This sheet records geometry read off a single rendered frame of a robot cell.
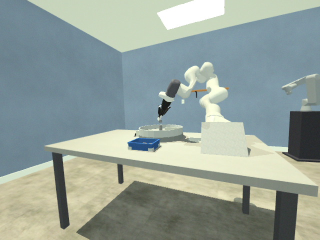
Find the blue shallow tray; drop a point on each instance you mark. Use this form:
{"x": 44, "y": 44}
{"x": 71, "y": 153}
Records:
{"x": 144, "y": 144}

